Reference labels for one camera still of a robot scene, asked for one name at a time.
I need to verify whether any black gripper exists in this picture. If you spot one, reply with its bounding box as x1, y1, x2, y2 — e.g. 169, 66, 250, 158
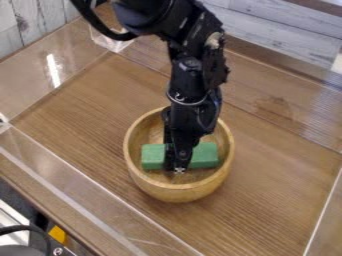
161, 89, 223, 176

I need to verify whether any green rectangular block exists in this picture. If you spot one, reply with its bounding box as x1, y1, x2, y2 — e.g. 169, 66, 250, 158
141, 142, 219, 170

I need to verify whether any brown wooden bowl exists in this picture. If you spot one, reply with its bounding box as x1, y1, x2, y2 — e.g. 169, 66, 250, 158
123, 108, 235, 203

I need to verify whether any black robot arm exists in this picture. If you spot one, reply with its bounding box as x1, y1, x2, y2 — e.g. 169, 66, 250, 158
71, 0, 230, 172

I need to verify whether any yellow and black device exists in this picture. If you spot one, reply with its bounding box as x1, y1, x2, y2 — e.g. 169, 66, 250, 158
28, 213, 94, 256

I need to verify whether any clear acrylic corner bracket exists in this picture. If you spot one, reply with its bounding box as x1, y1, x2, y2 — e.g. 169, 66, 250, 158
90, 26, 135, 53

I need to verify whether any clear acrylic tray wall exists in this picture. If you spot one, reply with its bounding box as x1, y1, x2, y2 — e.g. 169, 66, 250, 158
0, 118, 203, 256

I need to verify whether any black cable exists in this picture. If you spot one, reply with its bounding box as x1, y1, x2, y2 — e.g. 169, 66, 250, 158
0, 224, 50, 256

